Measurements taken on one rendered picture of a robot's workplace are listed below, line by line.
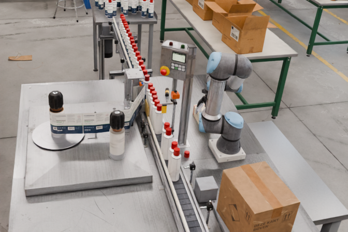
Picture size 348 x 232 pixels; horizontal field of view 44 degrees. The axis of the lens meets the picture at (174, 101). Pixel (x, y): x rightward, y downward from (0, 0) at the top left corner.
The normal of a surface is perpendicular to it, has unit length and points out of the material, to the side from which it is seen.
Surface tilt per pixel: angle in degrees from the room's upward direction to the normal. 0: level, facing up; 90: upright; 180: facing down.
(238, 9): 119
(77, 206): 0
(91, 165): 0
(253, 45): 89
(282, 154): 0
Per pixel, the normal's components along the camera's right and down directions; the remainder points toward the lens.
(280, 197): 0.07, -0.85
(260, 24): 0.39, 0.63
